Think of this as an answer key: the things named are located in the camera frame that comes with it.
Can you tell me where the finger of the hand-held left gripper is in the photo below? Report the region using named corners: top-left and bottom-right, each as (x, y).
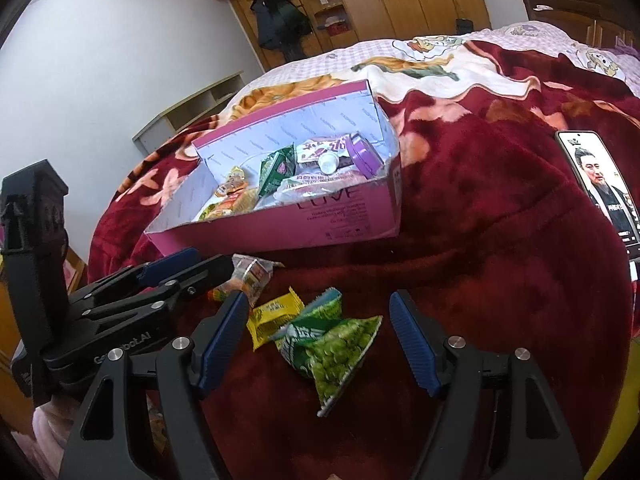
top-left (71, 247), bottom-right (201, 312)
top-left (84, 254), bottom-right (237, 332)

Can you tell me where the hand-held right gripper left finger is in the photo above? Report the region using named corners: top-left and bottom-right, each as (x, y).
top-left (60, 290), bottom-right (251, 480)

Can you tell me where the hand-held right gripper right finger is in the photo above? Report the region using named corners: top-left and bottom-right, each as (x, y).
top-left (389, 289), bottom-right (586, 480)

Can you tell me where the orange clear snack packet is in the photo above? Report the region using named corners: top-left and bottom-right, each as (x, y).
top-left (209, 255), bottom-right (275, 308)

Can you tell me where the yellow candy packet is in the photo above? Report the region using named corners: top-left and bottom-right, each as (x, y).
top-left (246, 287), bottom-right (306, 351)

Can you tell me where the yellow orange snack packet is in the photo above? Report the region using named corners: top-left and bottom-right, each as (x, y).
top-left (197, 190), bottom-right (261, 221)

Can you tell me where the green pea snack packet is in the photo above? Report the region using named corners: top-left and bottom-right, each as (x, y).
top-left (290, 287), bottom-right (346, 331)
top-left (280, 315), bottom-right (383, 418)

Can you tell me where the dark green snack packet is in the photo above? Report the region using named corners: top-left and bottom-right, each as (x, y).
top-left (257, 144), bottom-right (297, 198)

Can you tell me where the pink cardboard box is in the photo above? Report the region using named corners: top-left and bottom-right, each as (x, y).
top-left (144, 79), bottom-right (403, 256)

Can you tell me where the pink print snack wrapper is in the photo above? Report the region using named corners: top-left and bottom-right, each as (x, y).
top-left (275, 170), bottom-right (376, 201)

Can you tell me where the red drink pouch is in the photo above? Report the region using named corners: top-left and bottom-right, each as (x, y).
top-left (295, 134), bottom-right (363, 177)

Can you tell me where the purple jelly cup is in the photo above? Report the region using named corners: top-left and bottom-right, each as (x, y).
top-left (350, 132), bottom-right (386, 178)

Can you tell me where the dark red floral blanket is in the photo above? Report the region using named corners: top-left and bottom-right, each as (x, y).
top-left (87, 40), bottom-right (640, 480)

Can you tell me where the white shelf unit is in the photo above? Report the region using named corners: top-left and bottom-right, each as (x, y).
top-left (131, 71), bottom-right (246, 153)

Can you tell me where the yellow green object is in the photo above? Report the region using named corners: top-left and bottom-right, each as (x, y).
top-left (585, 430), bottom-right (640, 480)

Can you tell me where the smartphone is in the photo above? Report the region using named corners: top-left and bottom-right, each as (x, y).
top-left (555, 130), bottom-right (640, 261)

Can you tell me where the black jacket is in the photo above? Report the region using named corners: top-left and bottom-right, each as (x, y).
top-left (250, 0), bottom-right (313, 61)

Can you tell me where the wooden wardrobe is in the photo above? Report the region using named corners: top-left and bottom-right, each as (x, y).
top-left (196, 0), bottom-right (493, 73)

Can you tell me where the dark wooden headboard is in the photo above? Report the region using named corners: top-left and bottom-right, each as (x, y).
top-left (517, 0), bottom-right (640, 56)

